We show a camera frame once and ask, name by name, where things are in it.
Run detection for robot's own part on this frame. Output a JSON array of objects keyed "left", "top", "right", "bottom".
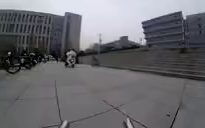
[
  {"left": 59, "top": 119, "right": 70, "bottom": 128},
  {"left": 123, "top": 117, "right": 135, "bottom": 128}
]

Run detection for row of parked scooters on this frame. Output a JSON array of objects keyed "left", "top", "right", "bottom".
[{"left": 0, "top": 49, "right": 58, "bottom": 81}]

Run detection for grey stone steps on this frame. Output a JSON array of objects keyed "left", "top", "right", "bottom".
[{"left": 78, "top": 46, "right": 205, "bottom": 83}]

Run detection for person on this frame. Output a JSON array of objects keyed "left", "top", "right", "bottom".
[{"left": 65, "top": 48, "right": 78, "bottom": 64}]

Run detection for scooter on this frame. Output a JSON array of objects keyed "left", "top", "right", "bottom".
[{"left": 64, "top": 57, "right": 77, "bottom": 69}]

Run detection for grey paved plaza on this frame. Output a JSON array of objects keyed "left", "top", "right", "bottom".
[{"left": 0, "top": 60, "right": 205, "bottom": 128}]

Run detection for low grey building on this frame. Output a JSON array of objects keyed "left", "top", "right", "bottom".
[{"left": 89, "top": 35, "right": 143, "bottom": 53}]

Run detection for tall grey building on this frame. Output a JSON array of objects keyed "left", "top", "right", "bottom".
[{"left": 0, "top": 8, "right": 83, "bottom": 58}]

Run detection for pole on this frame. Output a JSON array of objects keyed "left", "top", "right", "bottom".
[{"left": 97, "top": 32, "right": 103, "bottom": 55}]

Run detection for grey banded building complex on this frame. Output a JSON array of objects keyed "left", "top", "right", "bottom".
[{"left": 141, "top": 6, "right": 205, "bottom": 49}]

